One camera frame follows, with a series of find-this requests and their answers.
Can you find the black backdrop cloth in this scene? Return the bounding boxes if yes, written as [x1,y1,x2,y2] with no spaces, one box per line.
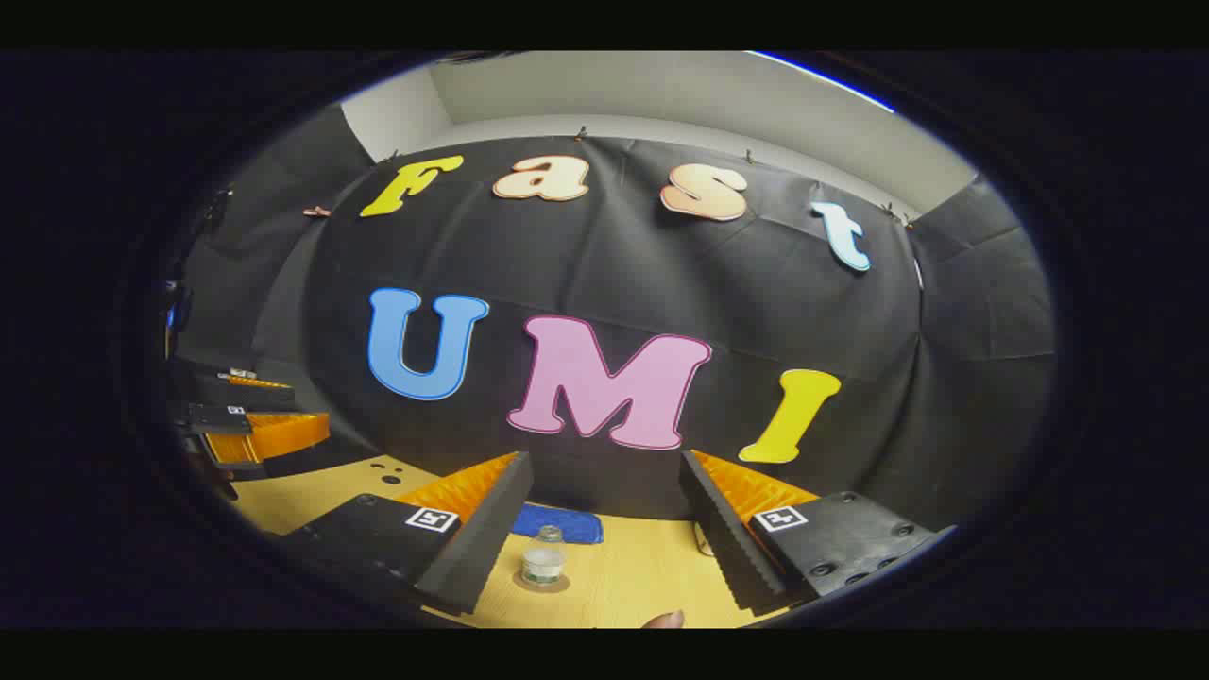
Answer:
[165,102,1057,530]

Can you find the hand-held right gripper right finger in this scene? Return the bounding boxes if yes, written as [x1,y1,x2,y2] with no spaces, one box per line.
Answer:
[678,450,957,620]

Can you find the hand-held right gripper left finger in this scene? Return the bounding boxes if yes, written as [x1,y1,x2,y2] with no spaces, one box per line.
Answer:
[274,451,535,620]

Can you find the clear plastic water bottle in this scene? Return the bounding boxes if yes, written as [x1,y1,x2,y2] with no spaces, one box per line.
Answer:
[520,525,567,588]

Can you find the blue towel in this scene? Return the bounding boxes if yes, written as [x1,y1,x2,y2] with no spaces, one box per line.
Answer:
[511,502,605,546]

